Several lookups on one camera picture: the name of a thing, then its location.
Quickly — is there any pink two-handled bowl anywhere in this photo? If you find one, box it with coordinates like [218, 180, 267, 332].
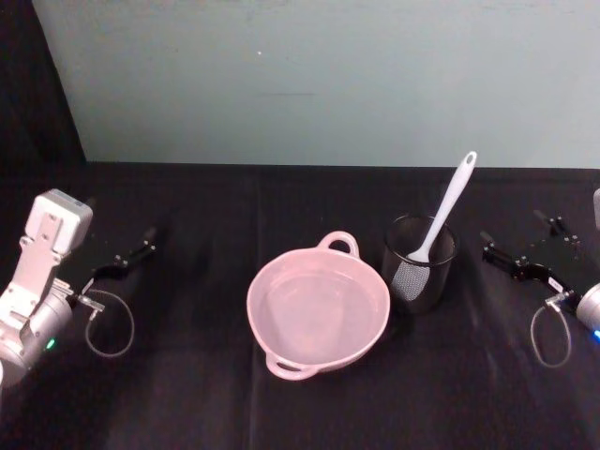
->
[247, 230, 392, 382]

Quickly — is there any thin dark left gripper cable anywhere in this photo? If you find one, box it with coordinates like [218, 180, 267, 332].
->
[74, 289, 137, 361]

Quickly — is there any thin dark right gripper cable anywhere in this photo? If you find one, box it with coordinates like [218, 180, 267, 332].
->
[530, 290, 576, 368]

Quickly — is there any black mesh cup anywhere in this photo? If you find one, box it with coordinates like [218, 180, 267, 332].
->
[381, 214, 460, 317]

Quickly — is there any black hanging cloth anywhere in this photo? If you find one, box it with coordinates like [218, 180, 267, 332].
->
[0, 0, 88, 166]

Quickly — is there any black table cloth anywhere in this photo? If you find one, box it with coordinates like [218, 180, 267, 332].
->
[0, 158, 600, 450]

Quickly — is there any thin dark gripper cable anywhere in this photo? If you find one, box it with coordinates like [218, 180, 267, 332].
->
[74, 289, 137, 361]
[530, 290, 576, 368]

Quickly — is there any white silicone spatula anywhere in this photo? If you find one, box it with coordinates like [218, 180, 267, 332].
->
[390, 150, 478, 303]

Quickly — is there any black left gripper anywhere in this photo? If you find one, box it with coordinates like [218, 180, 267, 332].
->
[55, 196, 158, 299]

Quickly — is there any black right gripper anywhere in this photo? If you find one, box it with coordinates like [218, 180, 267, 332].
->
[479, 210, 600, 297]

